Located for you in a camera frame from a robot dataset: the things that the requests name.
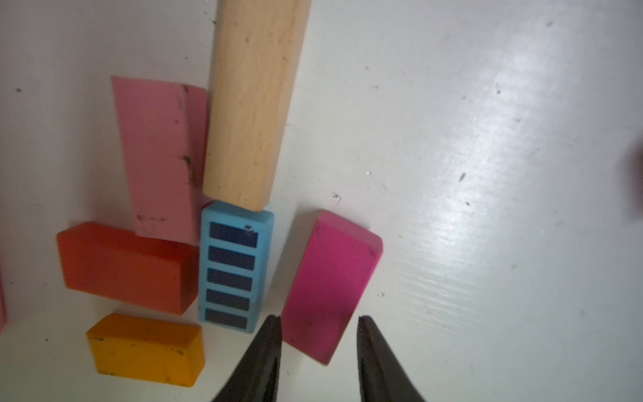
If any light pink block top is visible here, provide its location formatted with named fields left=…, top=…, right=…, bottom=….
left=112, top=76, right=209, bottom=245

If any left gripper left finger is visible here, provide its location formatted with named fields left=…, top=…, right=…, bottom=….
left=213, top=315, right=282, bottom=402

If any magenta block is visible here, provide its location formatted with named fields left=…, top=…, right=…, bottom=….
left=281, top=211, right=383, bottom=365

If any blue striped block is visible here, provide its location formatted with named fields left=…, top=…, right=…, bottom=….
left=198, top=201, right=275, bottom=333

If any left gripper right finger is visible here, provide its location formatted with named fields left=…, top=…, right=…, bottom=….
left=357, top=316, right=425, bottom=402

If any orange block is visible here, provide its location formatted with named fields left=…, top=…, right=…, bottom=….
left=86, top=313, right=205, bottom=387

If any red block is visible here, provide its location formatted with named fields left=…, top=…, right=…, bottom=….
left=56, top=222, right=199, bottom=315

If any wooden block horizontal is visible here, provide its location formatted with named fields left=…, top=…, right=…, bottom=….
left=203, top=1, right=311, bottom=211

